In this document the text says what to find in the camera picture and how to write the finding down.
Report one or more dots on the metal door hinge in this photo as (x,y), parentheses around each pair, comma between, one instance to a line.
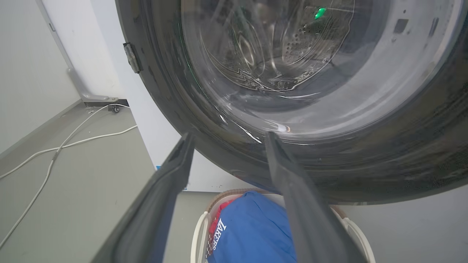
(131,57)

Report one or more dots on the white laundry basket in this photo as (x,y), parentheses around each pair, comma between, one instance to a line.
(351,226)

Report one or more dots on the white washing machine body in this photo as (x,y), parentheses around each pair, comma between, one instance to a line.
(146,109)

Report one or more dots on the red checkered garment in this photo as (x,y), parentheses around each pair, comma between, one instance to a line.
(215,223)

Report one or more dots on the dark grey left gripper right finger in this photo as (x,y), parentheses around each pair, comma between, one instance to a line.
(307,212)

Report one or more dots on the blue Lakers garment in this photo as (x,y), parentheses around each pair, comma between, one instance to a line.
(256,230)

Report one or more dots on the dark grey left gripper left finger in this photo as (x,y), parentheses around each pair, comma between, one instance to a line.
(153,204)

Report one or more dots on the white panel with caster wheel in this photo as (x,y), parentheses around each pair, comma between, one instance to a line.
(73,54)

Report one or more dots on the round black washing machine door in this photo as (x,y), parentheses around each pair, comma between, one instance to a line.
(384,146)

